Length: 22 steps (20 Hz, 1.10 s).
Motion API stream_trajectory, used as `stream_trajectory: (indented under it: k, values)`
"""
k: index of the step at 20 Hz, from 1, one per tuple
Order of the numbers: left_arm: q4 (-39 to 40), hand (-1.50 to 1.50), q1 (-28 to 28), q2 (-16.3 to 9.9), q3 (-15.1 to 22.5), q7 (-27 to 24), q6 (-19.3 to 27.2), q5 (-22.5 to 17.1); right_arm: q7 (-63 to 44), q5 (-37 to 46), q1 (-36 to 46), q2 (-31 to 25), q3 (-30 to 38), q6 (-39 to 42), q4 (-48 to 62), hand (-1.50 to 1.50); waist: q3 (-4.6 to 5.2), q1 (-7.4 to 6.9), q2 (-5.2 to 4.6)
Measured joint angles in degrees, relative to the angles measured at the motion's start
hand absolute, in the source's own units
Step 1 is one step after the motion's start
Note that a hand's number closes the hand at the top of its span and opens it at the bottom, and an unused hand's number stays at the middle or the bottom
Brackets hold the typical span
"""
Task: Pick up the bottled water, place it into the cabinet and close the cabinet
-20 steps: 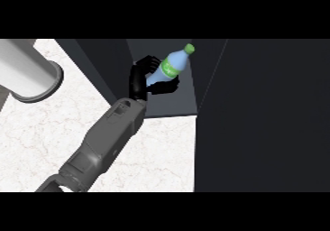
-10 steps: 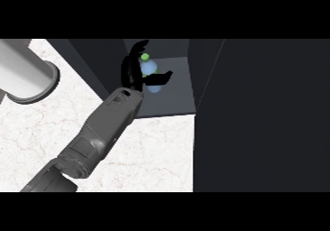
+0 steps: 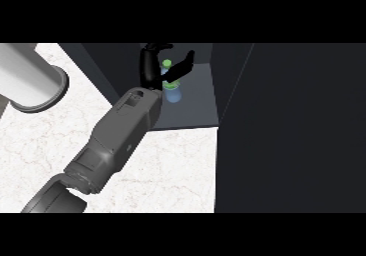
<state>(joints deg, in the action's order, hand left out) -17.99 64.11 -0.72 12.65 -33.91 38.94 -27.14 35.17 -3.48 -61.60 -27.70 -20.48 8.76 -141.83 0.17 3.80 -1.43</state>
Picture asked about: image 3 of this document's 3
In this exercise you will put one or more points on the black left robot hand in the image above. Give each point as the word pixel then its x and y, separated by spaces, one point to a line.
pixel 150 68

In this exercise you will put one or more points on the white cylinder with grey rim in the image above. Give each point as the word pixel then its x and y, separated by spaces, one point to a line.
pixel 24 80

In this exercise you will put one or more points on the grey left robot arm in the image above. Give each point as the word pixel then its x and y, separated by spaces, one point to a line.
pixel 123 130

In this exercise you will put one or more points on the dark grey cabinet door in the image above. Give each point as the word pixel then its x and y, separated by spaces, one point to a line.
pixel 299 133

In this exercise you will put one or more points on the dark grey cabinet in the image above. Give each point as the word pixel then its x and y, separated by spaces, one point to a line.
pixel 191 106

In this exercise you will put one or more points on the clear bottled water green label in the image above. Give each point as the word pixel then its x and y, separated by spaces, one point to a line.
pixel 173 94

